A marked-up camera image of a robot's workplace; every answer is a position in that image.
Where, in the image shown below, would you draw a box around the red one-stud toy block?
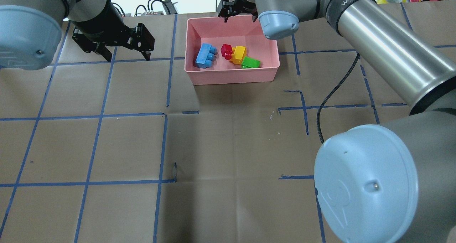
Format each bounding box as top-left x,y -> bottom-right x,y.
221,44 -> 234,61

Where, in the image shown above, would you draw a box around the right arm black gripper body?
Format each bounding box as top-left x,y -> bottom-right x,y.
228,0 -> 258,22

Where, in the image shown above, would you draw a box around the pink plastic box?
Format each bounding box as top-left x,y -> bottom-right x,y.
185,15 -> 280,85

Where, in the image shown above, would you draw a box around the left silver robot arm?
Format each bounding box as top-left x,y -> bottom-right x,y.
0,0 -> 155,70

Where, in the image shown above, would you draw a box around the green two-stud toy block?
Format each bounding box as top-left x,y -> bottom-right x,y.
241,56 -> 261,69

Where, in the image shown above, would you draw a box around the blue three-stud toy block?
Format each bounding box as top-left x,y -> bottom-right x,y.
195,43 -> 217,69

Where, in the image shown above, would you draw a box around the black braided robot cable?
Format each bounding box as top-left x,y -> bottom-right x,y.
316,52 -> 360,144

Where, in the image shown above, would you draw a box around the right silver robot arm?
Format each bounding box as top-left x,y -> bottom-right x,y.
192,0 -> 455,243

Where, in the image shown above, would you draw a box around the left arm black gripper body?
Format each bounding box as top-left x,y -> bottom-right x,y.
72,8 -> 137,61

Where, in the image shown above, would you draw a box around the yellow two-stud toy block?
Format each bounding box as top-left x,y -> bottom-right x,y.
229,46 -> 247,65

